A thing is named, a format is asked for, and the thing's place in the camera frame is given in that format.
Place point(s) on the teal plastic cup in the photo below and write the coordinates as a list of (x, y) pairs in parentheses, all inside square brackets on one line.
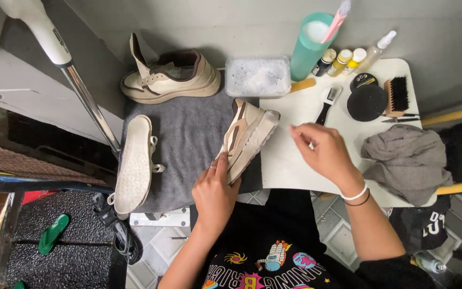
[(307, 52)]

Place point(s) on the grey cabinet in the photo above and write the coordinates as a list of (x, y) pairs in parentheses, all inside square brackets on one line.
[(26, 80)]

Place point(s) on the pink toothbrush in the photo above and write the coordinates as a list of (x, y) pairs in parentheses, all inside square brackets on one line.
[(335, 22)]

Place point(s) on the yellow wooden chair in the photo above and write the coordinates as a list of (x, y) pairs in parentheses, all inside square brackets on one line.
[(455, 114)]

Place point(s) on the beige sneaker with brown stripes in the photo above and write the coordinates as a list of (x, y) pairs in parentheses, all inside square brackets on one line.
[(247, 132)]

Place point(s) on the clear plastic container with foam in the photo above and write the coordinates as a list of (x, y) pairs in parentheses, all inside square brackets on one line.
[(257, 76)]

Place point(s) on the yellow bottle with white cap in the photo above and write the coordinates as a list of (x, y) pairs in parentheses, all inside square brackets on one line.
[(353, 62)]

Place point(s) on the clear plastic bottle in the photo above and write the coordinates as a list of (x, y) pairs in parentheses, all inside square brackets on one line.
[(429, 263)]

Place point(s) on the person's left hand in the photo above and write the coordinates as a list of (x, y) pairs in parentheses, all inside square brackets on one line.
[(213, 196)]

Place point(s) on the black round tin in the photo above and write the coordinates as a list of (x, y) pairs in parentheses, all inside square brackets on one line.
[(364, 80)]

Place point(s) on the black sandal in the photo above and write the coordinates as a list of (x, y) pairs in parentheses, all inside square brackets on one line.
[(120, 232)]

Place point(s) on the clear spray bottle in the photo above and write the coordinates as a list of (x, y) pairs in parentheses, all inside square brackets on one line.
[(375, 52)]

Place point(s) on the dark small bottle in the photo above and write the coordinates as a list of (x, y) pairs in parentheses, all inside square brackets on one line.
[(322, 64)]

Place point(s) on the wooden brush with black bristles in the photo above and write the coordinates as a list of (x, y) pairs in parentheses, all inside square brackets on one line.
[(397, 96)]

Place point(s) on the yellow bottle with beige cap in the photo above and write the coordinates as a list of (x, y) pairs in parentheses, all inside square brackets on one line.
[(338, 63)]

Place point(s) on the person's right hand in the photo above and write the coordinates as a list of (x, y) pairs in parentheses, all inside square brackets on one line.
[(329, 154)]

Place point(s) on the blue pipe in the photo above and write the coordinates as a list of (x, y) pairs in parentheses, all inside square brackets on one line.
[(46, 185)]

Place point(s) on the beige shoe insole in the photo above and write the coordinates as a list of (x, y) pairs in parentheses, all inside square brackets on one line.
[(134, 164)]

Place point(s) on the beige sneaker with brown lining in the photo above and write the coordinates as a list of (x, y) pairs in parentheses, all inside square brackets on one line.
[(171, 78)]

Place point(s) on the grey towel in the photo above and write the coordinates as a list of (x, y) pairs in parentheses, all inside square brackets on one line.
[(191, 140)]

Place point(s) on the black round sponge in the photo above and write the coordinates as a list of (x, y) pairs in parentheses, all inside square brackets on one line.
[(367, 103)]

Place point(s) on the white small table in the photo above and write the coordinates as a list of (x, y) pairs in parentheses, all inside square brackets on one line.
[(291, 160)]

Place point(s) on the green flip-flop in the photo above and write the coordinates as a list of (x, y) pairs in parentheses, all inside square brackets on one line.
[(53, 235)]

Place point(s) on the metal scissors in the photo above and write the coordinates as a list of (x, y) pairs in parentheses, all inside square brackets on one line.
[(401, 118)]

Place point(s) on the white metal bracket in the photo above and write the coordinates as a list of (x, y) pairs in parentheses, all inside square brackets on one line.
[(161, 218)]

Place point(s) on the brown woven mat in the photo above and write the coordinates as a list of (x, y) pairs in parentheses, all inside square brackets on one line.
[(22, 162)]

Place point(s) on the grey crumpled cloth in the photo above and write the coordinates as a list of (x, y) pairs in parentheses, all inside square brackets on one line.
[(407, 160)]

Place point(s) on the black garment with white print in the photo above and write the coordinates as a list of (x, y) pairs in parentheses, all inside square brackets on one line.
[(423, 226)]

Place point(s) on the black printed shirt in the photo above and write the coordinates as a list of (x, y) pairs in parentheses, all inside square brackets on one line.
[(271, 241)]

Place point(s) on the black rubber mat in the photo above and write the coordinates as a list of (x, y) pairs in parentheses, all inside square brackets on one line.
[(66, 261)]

